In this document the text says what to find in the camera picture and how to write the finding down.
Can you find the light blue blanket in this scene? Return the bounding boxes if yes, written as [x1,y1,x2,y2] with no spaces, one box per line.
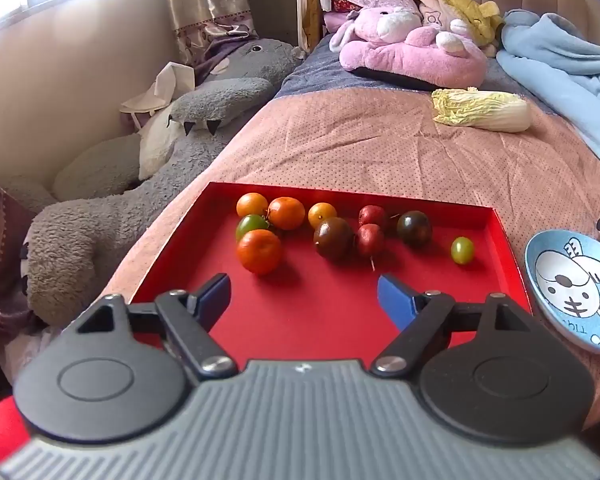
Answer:
[496,9,600,178]

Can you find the red object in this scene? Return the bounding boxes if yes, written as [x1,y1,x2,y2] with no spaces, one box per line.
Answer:
[0,397,28,466]

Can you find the white tote bag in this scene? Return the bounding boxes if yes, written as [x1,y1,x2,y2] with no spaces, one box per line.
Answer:
[120,61,196,128]

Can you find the orange tomato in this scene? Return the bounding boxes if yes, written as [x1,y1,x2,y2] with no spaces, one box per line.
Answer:
[267,196,307,231]
[307,202,339,230]
[236,192,269,219]

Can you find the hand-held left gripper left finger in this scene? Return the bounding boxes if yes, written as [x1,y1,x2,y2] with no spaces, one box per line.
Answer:
[75,272,241,382]

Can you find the small green grape tomato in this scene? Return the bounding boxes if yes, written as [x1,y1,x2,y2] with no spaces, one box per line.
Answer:
[450,237,475,265]

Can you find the pink plush rabbit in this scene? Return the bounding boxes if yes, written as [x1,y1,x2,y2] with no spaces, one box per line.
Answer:
[329,6,489,92]

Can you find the brown patterned cloth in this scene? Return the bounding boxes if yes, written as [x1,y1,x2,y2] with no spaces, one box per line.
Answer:
[0,170,46,361]

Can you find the blue cartoon-print plate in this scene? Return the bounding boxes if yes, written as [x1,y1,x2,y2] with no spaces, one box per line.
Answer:
[524,229,600,356]

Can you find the napa cabbage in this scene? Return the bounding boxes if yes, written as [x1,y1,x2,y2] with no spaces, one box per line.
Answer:
[431,87,532,133]

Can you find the purple patterned cloth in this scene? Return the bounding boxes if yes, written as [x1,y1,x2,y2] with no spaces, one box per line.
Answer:
[192,34,261,81]

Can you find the red tray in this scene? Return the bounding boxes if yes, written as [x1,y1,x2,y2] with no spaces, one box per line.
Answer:
[128,181,533,361]

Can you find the dark brown tomato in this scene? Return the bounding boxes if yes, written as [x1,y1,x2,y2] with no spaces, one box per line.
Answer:
[396,210,433,248]
[313,217,355,262]

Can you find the large orange-red tomato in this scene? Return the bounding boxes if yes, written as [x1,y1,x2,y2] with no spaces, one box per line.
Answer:
[237,229,283,276]

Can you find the orange hanging cloth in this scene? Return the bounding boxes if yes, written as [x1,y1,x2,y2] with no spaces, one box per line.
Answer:
[297,0,326,53]

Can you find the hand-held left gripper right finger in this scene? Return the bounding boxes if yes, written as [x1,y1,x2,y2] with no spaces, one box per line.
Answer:
[372,273,533,379]

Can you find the red tomato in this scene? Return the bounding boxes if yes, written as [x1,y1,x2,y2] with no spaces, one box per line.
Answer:
[358,205,387,227]
[355,224,385,259]

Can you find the pink dotted bedspread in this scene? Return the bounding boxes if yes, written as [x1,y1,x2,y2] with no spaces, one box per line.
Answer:
[97,82,600,431]

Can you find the grey-blue blanket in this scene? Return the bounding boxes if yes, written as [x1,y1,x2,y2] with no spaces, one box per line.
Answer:
[272,35,546,111]

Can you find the patterned beige curtain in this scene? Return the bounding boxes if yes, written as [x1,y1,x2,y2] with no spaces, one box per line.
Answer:
[160,0,258,68]

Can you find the white plastic bag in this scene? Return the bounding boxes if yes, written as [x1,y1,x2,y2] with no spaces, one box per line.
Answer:
[0,327,63,376]

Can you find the large grey plush toy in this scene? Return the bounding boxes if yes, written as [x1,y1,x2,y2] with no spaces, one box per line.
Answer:
[0,38,306,328]

